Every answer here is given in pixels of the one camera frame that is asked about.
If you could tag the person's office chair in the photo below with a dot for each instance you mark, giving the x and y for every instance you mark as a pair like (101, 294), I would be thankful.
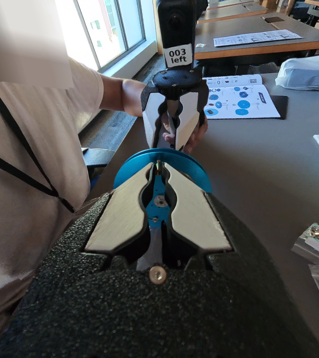
(99, 156)

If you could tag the printed instruction sheet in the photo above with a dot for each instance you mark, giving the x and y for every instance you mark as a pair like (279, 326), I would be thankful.
(246, 98)

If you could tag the person's left hand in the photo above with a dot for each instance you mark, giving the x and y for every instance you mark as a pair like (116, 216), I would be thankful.
(197, 137)

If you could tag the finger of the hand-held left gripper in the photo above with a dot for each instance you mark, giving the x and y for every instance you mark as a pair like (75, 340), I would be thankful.
(150, 112)
(189, 117)

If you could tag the blue metal turntable disc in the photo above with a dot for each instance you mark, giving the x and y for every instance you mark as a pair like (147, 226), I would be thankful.
(193, 165)

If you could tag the brass hex standoff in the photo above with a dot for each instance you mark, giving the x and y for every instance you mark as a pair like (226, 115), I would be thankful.
(158, 167)

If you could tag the small dark brown pad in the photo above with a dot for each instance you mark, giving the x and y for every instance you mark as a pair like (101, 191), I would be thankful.
(273, 19)

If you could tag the narrow wood-edged desk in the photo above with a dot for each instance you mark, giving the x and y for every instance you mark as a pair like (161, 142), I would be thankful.
(232, 11)

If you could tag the black clipboard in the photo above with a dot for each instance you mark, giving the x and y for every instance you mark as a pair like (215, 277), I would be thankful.
(282, 106)

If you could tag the large grid window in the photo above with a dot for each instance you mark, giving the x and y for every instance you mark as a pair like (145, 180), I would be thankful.
(106, 28)

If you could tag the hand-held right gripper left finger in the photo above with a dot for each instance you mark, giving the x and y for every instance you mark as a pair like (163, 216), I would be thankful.
(117, 221)

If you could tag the white paper sheet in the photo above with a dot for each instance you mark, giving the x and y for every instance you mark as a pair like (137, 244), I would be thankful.
(257, 37)

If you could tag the wood-edged neighbour desk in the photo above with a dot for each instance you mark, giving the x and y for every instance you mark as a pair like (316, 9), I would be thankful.
(232, 29)

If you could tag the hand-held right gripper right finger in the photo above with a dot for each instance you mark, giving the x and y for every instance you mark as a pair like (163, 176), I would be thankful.
(198, 221)

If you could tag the grey desk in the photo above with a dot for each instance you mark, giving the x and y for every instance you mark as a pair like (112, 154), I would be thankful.
(260, 173)

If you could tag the white plastic wrapped box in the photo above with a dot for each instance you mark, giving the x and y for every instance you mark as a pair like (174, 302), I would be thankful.
(307, 72)

